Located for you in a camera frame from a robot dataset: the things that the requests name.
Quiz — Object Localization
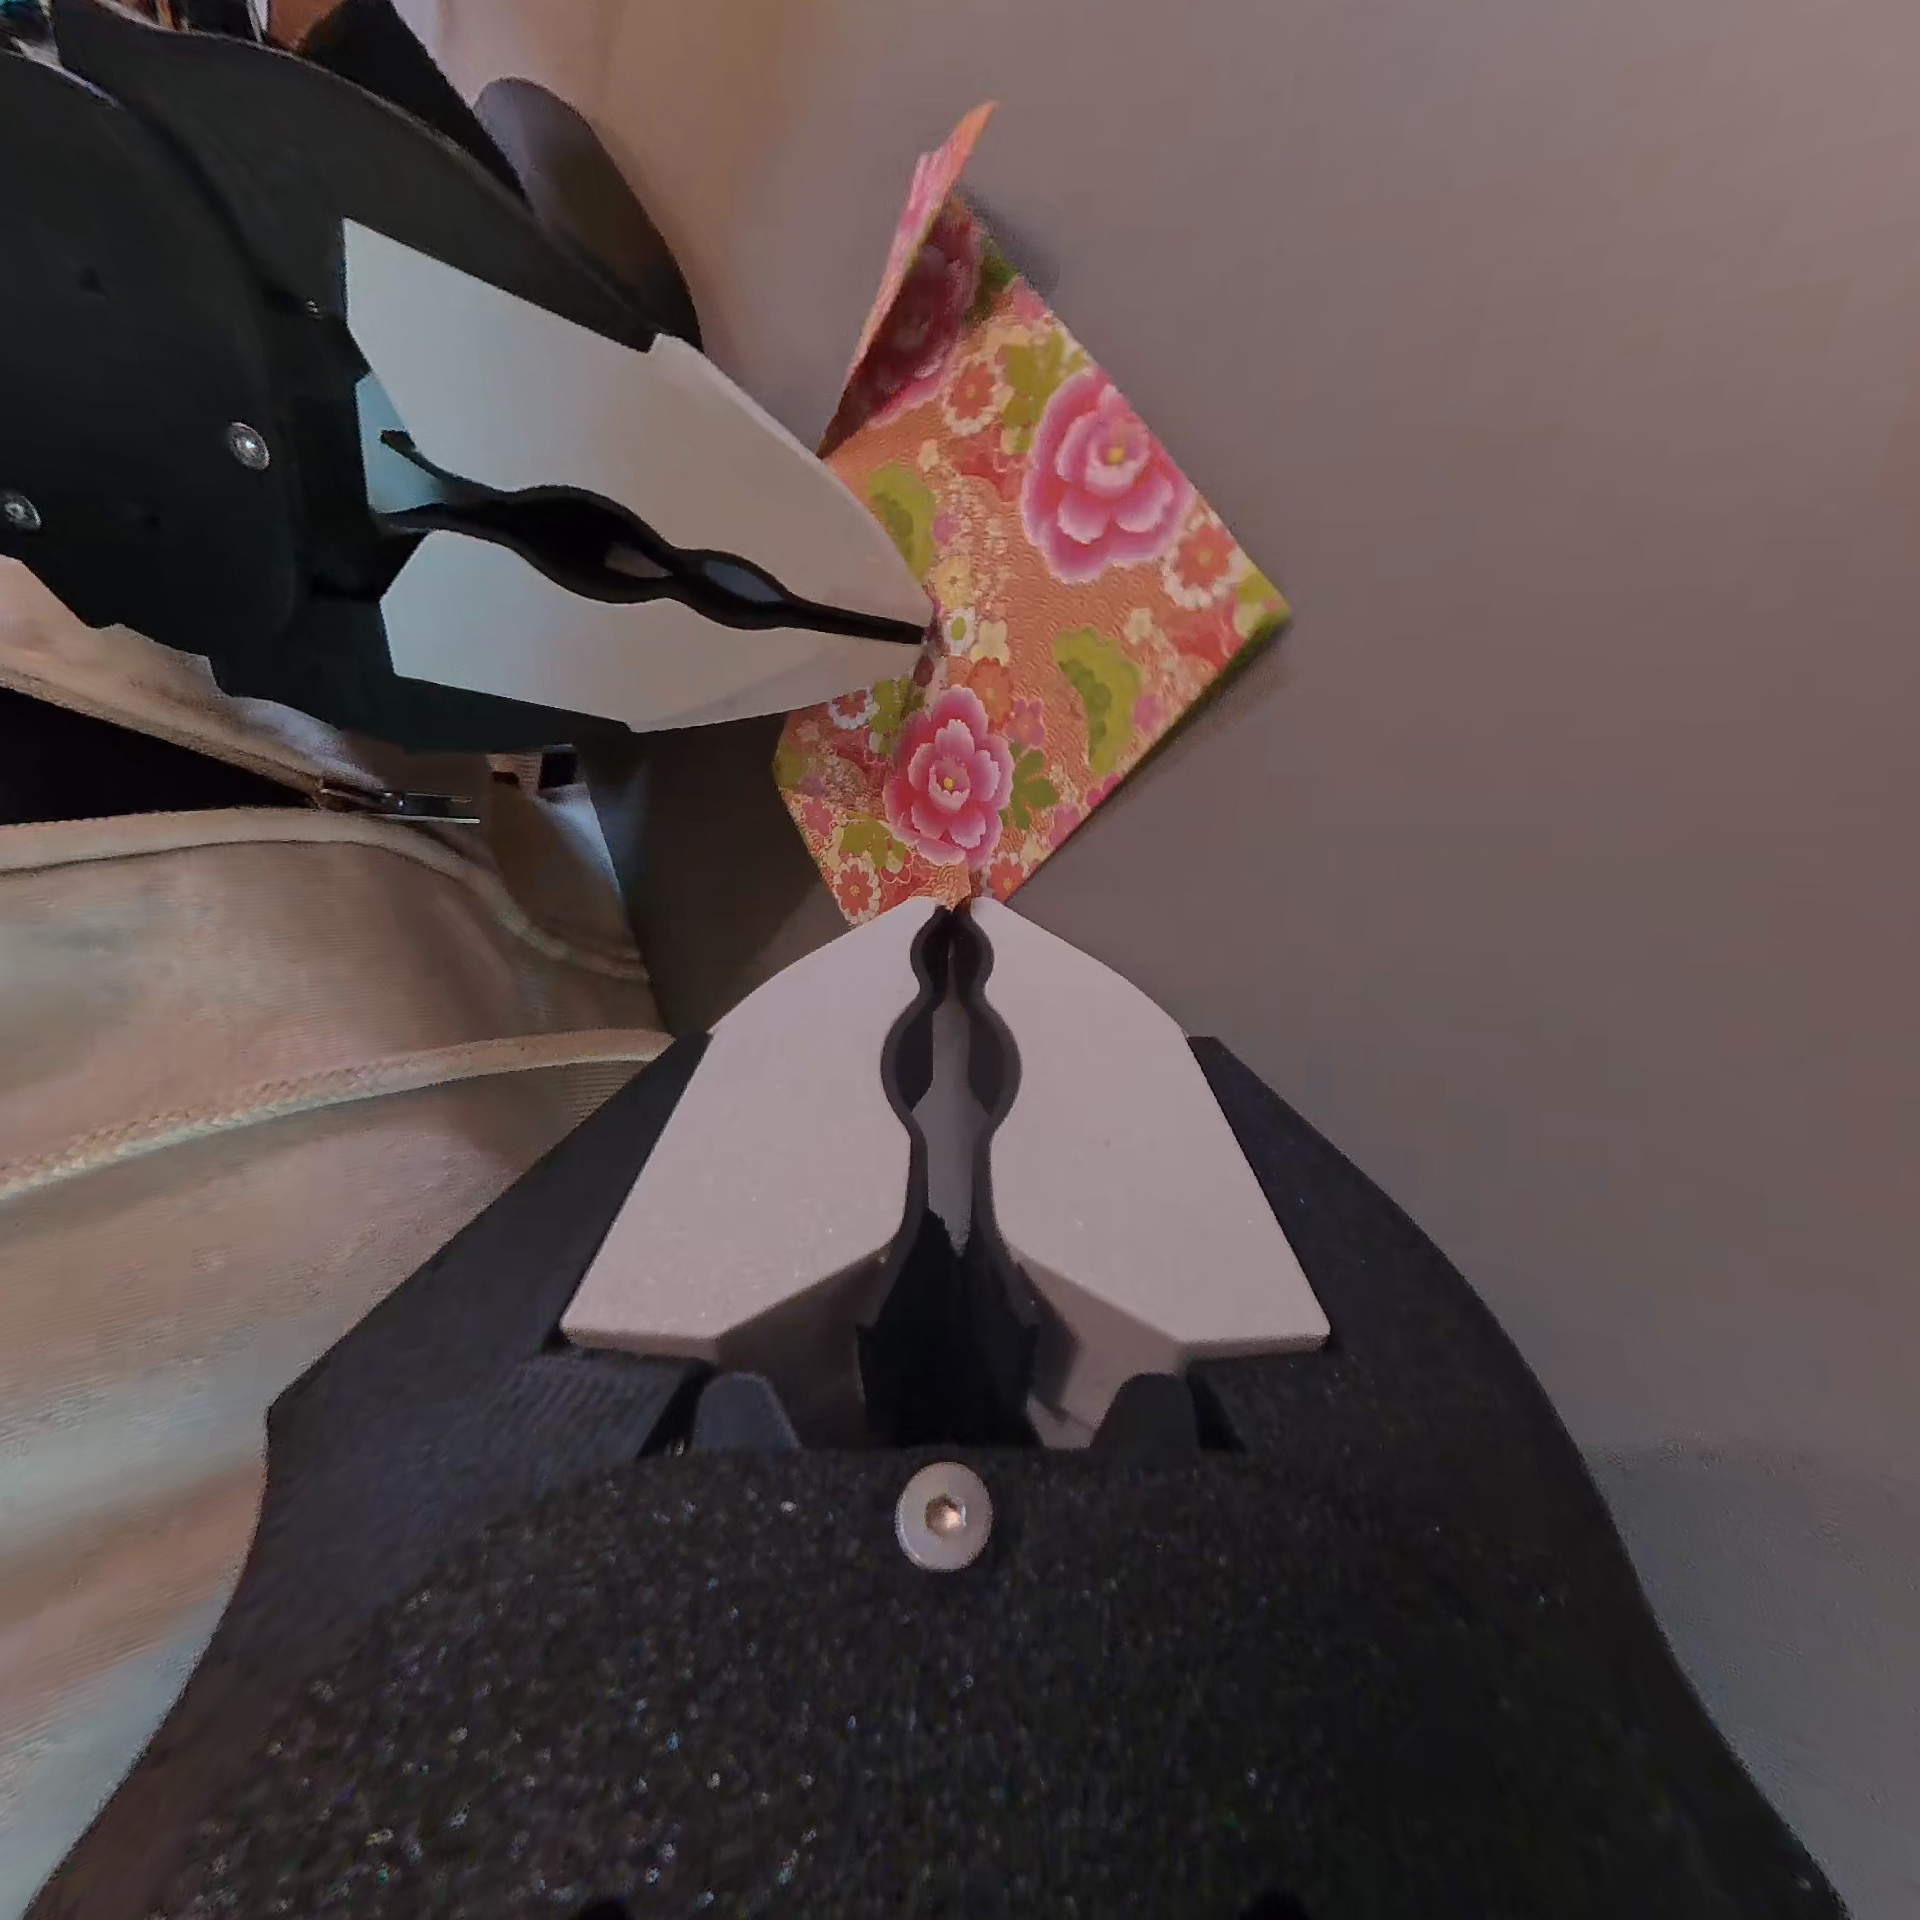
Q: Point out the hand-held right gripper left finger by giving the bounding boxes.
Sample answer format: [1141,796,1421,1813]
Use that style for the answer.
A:
[563,896,960,1364]

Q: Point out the floral origami paper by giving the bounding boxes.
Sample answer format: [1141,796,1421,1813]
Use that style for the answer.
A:
[773,103,1297,921]

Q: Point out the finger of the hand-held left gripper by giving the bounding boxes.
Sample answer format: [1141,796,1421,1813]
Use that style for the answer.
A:
[372,538,922,741]
[337,217,936,636]

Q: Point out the person's light jacket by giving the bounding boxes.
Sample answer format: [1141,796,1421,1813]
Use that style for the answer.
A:
[0,553,681,1920]

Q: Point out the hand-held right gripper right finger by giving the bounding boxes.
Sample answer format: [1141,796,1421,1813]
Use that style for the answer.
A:
[955,896,1330,1361]

